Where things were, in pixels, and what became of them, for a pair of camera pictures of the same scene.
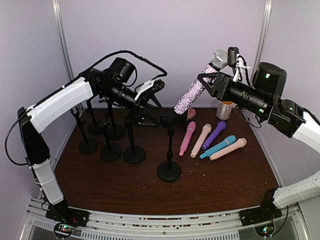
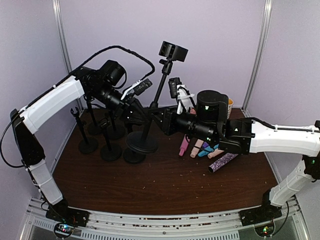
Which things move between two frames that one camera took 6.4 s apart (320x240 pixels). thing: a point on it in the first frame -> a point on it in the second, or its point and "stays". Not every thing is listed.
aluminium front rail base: [223, 225] stays
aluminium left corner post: [57, 5] stays
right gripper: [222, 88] -> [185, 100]
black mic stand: [94, 128] stays
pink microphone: [190, 128] stays
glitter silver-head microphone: [219, 59] -> [228, 157]
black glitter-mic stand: [169, 171] -> [141, 142]
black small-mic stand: [111, 152] stays
